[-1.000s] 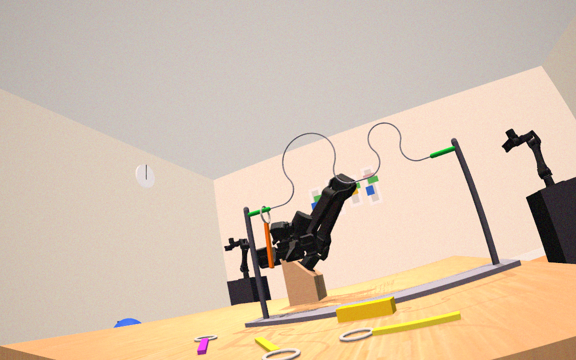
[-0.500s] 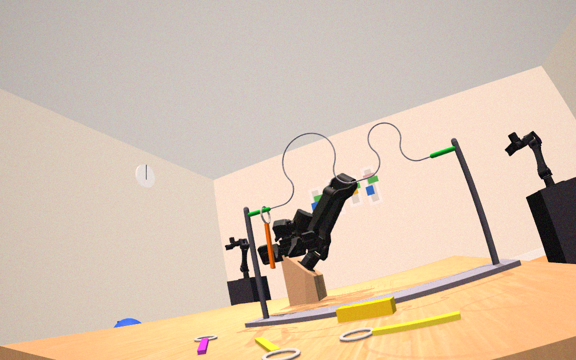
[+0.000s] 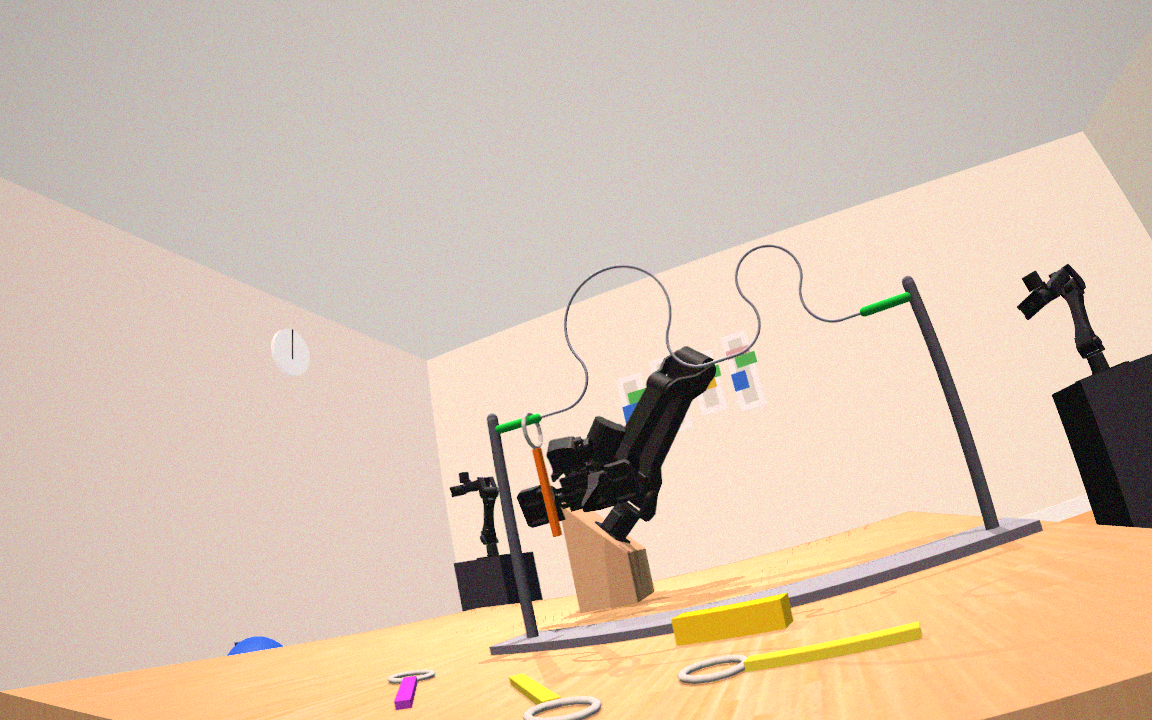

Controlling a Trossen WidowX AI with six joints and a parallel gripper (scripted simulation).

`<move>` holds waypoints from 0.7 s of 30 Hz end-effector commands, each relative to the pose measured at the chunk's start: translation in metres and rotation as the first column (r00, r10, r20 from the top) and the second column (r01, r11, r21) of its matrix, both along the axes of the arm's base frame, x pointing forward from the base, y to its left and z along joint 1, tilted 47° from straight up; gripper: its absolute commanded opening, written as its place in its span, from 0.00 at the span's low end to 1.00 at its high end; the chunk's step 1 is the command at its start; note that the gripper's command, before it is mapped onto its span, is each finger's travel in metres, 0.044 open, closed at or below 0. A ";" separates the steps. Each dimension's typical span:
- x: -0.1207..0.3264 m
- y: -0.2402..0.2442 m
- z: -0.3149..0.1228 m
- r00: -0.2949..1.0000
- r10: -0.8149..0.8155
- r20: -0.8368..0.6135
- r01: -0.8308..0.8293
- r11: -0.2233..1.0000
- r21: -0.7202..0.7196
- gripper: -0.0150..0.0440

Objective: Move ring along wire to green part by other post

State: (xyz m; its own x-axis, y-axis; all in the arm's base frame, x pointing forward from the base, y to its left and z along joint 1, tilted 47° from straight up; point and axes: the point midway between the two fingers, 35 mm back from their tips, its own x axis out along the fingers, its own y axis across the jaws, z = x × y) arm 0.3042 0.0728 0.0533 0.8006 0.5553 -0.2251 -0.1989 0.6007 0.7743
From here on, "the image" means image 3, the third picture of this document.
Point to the white loop with yellow handle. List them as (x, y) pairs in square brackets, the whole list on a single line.
[(810, 653), (544, 699)]

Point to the white ring with magenta handle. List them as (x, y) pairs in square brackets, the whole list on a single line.
[(404, 698)]

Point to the yellow rectangular block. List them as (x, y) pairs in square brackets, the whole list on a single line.
[(737, 620)]

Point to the brown bar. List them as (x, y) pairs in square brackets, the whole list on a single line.
[(543, 477)]

